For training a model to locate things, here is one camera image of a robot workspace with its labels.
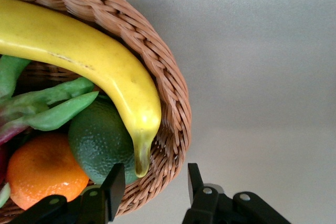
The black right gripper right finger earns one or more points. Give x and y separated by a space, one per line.
202 203

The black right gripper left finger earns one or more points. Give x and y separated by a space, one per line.
115 184

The yellow banana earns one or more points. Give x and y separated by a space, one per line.
78 48

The dark green round fruit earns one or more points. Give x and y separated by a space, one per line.
99 134

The orange tangerine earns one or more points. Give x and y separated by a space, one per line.
44 169

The pink dragon fruit green leaves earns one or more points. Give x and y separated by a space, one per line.
57 113

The brown table cover mat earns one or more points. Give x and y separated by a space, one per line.
262 77

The brown wicker basket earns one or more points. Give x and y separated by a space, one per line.
147 45

